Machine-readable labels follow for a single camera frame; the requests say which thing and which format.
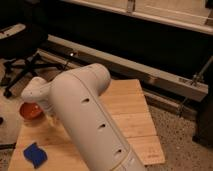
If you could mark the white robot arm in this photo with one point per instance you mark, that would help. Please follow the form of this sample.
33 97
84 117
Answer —
74 97

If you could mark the orange bowl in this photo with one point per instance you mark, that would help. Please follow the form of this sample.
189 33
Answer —
30 111

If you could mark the blue sponge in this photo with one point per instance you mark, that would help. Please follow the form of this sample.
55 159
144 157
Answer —
35 155

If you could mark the black office chair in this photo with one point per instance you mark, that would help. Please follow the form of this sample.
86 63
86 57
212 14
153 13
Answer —
18 46

